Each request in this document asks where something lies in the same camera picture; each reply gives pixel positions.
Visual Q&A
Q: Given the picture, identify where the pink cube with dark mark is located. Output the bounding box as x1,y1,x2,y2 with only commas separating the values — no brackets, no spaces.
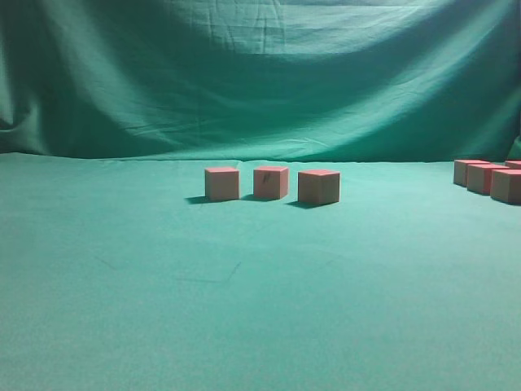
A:
253,166,289,200

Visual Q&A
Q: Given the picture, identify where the pink cube placed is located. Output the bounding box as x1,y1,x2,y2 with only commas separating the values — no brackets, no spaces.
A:
204,167,239,201
297,169,340,205

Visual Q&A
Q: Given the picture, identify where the pink cube far column rear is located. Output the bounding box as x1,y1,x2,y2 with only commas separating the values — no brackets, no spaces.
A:
453,160,488,187

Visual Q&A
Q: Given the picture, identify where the pink cube column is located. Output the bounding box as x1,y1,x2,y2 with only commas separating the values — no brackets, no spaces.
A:
505,160,521,169
453,160,488,187

